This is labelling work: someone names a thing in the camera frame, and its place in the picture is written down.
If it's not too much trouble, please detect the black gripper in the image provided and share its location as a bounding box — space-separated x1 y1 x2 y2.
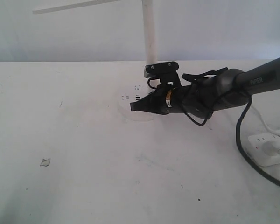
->
130 85 213 117

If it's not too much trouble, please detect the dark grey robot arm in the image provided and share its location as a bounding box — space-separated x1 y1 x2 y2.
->
130 58 280 119

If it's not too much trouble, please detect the white round object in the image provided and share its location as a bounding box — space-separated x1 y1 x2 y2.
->
32 0 157 121

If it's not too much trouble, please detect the white power strip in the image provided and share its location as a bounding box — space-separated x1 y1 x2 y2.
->
246 133 280 167

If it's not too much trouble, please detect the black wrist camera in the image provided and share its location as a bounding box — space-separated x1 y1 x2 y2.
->
144 61 181 89

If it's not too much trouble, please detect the black thick cable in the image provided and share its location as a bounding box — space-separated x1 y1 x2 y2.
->
235 92 280 191

